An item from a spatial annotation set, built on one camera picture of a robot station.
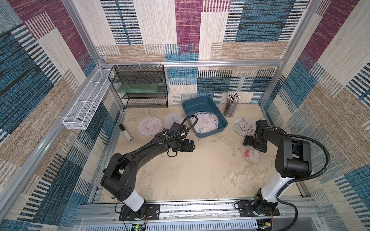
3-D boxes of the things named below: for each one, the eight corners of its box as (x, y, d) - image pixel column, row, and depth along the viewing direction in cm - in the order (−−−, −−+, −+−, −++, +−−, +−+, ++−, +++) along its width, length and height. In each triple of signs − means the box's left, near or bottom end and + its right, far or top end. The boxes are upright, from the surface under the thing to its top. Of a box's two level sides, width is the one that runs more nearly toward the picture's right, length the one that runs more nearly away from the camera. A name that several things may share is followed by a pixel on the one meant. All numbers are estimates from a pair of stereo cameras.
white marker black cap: (129, 142, 101) (127, 138, 98) (120, 129, 108) (118, 125, 105) (132, 140, 102) (131, 136, 99) (123, 127, 109) (121, 123, 106)
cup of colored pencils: (225, 117, 114) (230, 100, 100) (223, 110, 119) (228, 93, 105) (234, 117, 114) (241, 100, 100) (232, 110, 119) (238, 93, 105)
